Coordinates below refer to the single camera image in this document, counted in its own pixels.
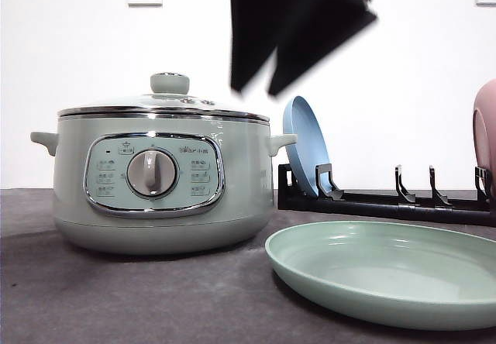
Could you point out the pink plate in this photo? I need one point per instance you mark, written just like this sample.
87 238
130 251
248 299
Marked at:
484 132

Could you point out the green electric steamer pot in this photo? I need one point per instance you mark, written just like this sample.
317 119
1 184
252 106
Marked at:
163 180

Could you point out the glass lid with green knob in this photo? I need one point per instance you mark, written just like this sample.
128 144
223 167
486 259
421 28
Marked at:
168 99

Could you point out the green plate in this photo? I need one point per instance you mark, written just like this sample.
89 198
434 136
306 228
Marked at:
409 274

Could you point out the blue plate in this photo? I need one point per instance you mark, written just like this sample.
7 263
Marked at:
311 149

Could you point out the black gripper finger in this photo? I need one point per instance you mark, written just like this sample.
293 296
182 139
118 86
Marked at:
312 32
257 28

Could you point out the black dish rack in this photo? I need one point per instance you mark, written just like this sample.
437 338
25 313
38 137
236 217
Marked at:
329 199

